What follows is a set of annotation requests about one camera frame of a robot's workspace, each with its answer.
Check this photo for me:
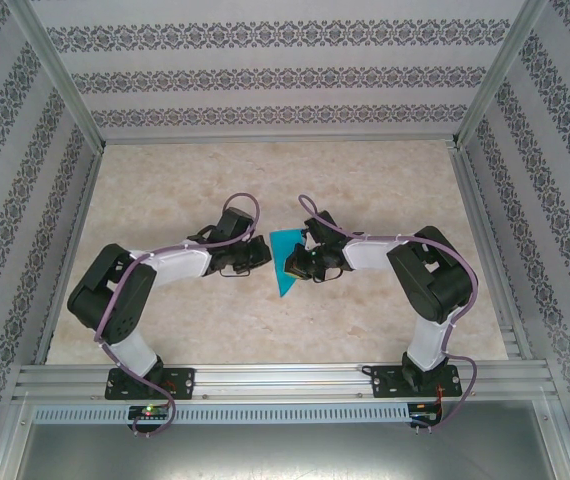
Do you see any teal square paper sheet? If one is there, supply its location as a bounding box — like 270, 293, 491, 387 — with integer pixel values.
269, 227, 312, 298

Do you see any grey metal sheet panel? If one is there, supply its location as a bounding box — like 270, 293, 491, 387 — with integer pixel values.
14, 422, 564, 480

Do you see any aluminium table edge rail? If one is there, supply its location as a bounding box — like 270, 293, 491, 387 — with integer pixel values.
445, 141, 535, 362
31, 144, 107, 366
97, 133, 461, 147

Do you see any aluminium mounting rail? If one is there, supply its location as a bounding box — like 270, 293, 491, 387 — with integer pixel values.
12, 363, 560, 402

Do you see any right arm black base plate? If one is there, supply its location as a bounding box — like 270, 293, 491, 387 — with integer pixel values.
370, 364, 463, 400

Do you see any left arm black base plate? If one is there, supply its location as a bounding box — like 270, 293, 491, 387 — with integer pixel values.
104, 367, 196, 401

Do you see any grey slotted cable duct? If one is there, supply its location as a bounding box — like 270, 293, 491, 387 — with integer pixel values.
31, 403, 445, 426

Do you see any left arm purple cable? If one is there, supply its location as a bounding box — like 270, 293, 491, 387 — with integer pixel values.
94, 193, 262, 439

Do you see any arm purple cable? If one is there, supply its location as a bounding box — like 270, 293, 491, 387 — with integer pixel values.
298, 193, 481, 434
94, 193, 262, 439

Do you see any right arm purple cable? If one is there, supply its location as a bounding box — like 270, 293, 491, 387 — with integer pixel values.
298, 193, 481, 434

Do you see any aluminium corner post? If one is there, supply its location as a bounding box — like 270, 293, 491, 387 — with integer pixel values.
6, 0, 107, 154
450, 0, 550, 150

